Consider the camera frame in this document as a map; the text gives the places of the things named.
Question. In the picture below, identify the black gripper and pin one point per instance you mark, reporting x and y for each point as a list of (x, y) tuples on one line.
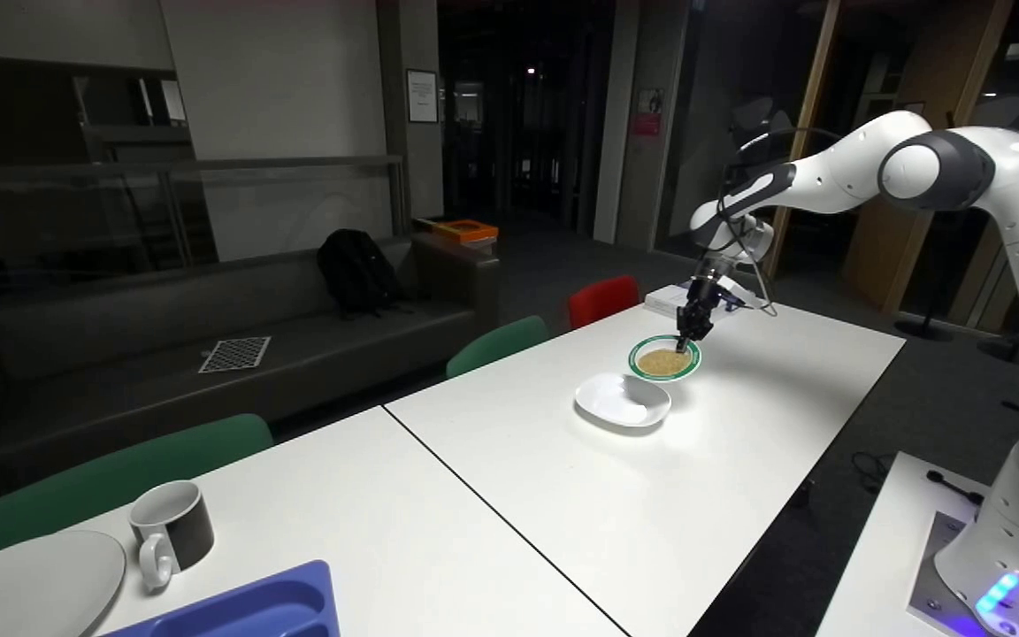
[(706, 294)]

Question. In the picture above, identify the brown rice grains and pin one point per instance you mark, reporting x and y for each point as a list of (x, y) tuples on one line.
[(664, 361)]

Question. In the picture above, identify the white bowl with green rim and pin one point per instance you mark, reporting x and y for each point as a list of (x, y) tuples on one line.
[(638, 368)]

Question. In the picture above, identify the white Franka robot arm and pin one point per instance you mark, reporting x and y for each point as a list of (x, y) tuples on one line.
[(944, 171)]

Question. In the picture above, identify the grey round plate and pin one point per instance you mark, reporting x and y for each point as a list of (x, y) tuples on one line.
[(26, 585)]

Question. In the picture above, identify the white paper box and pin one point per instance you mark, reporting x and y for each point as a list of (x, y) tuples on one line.
[(665, 301)]

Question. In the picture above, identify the red chair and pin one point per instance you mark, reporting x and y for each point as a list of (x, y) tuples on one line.
[(601, 300)]

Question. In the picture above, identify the small green chair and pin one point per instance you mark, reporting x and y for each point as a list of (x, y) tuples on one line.
[(496, 344)]

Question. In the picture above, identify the clear bin with orange lid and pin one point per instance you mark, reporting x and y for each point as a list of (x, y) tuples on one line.
[(465, 254)]

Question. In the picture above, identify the black dumbbell-shaped tool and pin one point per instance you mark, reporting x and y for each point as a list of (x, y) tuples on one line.
[(956, 484)]

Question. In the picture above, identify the black backpack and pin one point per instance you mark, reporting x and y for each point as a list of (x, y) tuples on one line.
[(356, 270)]

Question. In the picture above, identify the checked mat on sofa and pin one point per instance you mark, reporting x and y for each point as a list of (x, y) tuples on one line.
[(235, 354)]

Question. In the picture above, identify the blue compartment tray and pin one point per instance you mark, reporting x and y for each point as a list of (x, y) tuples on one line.
[(247, 608)]

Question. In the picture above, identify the white and black mug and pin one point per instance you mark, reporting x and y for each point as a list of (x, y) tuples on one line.
[(173, 526)]

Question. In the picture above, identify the dark grey sofa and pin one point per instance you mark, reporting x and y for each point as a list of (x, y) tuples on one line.
[(122, 340)]

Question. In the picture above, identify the wide green chair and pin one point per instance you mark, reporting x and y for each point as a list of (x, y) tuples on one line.
[(108, 478)]

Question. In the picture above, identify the red wall sign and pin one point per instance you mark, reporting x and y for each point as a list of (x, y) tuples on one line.
[(649, 119)]

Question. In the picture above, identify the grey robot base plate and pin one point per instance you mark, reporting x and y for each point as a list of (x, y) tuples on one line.
[(929, 596)]

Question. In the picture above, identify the white paper wall notice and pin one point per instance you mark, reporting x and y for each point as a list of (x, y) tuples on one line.
[(423, 96)]

